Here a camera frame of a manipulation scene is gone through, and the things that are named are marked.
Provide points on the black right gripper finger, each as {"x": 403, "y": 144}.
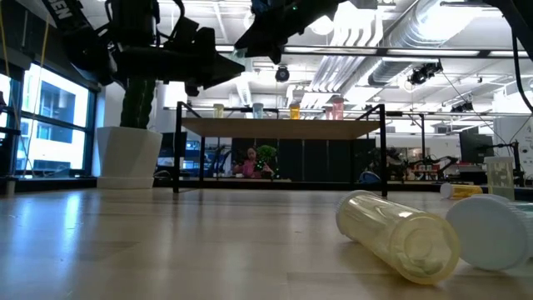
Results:
{"x": 256, "y": 41}

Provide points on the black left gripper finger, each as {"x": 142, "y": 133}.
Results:
{"x": 222, "y": 68}

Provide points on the clear bottle with blue cap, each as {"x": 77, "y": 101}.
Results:
{"x": 258, "y": 111}

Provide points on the orange medicine bottle white cap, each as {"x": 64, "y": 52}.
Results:
{"x": 466, "y": 191}
{"x": 294, "y": 111}

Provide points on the red medicine bottle white cap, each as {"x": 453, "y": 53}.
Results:
{"x": 337, "y": 109}

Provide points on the white round lid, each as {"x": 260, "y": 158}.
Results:
{"x": 487, "y": 233}

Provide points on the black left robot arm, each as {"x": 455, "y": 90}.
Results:
{"x": 75, "y": 37}

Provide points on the wooden shelf black metal legs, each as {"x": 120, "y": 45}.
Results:
{"x": 270, "y": 129}

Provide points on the black round hanging device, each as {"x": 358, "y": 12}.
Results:
{"x": 282, "y": 74}

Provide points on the green cactus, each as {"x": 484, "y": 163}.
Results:
{"x": 137, "y": 104}

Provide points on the green background plant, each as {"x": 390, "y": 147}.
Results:
{"x": 266, "y": 153}

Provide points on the white hexagonal plant pot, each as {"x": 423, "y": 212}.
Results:
{"x": 129, "y": 158}

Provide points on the person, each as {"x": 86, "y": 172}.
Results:
{"x": 250, "y": 166}

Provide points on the large window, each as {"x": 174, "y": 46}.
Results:
{"x": 54, "y": 125}

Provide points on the dark partition panels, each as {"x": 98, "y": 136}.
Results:
{"x": 316, "y": 160}

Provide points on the black ceiling spotlight cluster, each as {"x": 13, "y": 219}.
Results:
{"x": 462, "y": 107}
{"x": 424, "y": 74}

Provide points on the long ceiling light strip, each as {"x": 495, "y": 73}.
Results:
{"x": 433, "y": 52}

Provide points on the black computer monitor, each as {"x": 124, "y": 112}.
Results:
{"x": 476, "y": 148}

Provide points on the silver ceiling air duct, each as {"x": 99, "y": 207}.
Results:
{"x": 416, "y": 33}

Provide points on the black aluminium table frame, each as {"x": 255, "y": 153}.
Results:
{"x": 316, "y": 184}

